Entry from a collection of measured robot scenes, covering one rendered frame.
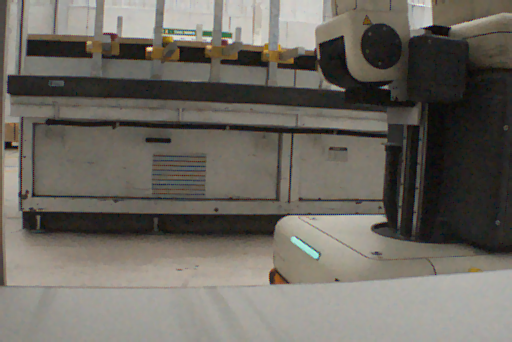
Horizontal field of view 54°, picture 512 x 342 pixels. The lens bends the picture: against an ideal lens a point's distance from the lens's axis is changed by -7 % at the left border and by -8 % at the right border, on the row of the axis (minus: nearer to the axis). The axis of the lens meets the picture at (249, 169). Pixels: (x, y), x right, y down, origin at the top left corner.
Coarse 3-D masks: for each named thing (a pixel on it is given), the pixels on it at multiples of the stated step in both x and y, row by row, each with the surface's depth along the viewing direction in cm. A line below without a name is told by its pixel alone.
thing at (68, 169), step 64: (64, 64) 230; (128, 64) 237; (192, 64) 244; (256, 64) 252; (64, 128) 236; (128, 128) 244; (320, 128) 262; (64, 192) 239; (128, 192) 246; (192, 192) 253; (256, 192) 261; (320, 192) 269
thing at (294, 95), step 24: (96, 72) 213; (96, 96) 213; (120, 96) 215; (144, 96) 217; (168, 96) 220; (192, 96) 222; (216, 96) 224; (240, 96) 227; (264, 96) 229; (288, 96) 232; (312, 96) 235; (336, 96) 237
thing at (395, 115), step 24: (336, 48) 122; (408, 48) 115; (432, 48) 109; (456, 48) 111; (336, 72) 124; (408, 72) 115; (432, 72) 110; (456, 72) 111; (360, 96) 124; (384, 96) 123; (408, 96) 115; (432, 96) 110; (456, 96) 112; (408, 120) 128
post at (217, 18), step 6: (216, 0) 223; (222, 0) 223; (216, 6) 223; (222, 6) 223; (216, 12) 223; (216, 18) 223; (216, 24) 224; (216, 30) 224; (216, 36) 224; (216, 42) 224; (216, 60) 225; (210, 66) 228; (216, 66) 225; (210, 72) 228; (216, 72) 226
